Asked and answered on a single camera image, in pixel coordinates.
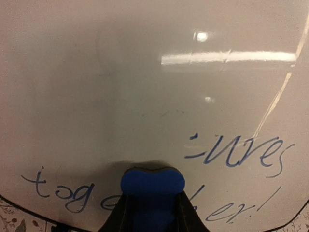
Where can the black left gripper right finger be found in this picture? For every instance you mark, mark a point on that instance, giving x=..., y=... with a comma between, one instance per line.
x=187, y=218

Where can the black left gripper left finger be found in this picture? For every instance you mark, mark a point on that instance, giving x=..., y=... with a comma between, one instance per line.
x=119, y=220

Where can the blue whiteboard eraser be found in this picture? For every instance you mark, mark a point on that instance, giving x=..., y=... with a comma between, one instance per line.
x=152, y=194

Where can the small black-framed whiteboard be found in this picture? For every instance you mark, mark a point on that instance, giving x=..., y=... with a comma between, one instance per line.
x=218, y=89

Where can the black left whiteboard foot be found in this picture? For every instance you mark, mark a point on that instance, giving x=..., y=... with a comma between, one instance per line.
x=60, y=228

